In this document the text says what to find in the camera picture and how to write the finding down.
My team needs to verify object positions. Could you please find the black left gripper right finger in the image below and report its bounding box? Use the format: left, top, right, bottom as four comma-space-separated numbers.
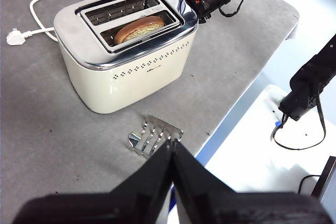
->
173, 142, 336, 224

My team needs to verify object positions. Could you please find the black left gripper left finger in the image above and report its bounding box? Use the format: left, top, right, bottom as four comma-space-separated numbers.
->
10, 143, 174, 224

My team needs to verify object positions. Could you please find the brown crusted bread slice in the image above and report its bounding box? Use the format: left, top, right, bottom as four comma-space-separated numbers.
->
113, 15, 165, 46

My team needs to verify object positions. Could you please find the steel bread rack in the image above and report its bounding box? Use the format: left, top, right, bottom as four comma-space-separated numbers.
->
128, 114, 184, 159

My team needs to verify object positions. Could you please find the cream metal toaster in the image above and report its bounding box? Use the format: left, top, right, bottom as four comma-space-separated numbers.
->
53, 0, 199, 115

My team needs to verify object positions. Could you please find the black upright panel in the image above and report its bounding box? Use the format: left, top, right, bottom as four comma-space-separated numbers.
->
311, 155, 336, 199

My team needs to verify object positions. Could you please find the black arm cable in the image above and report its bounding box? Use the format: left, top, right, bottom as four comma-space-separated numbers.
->
218, 0, 250, 18
271, 94, 327, 151

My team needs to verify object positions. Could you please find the white power cable with plug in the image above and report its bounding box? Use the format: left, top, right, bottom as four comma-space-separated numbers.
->
6, 0, 91, 46

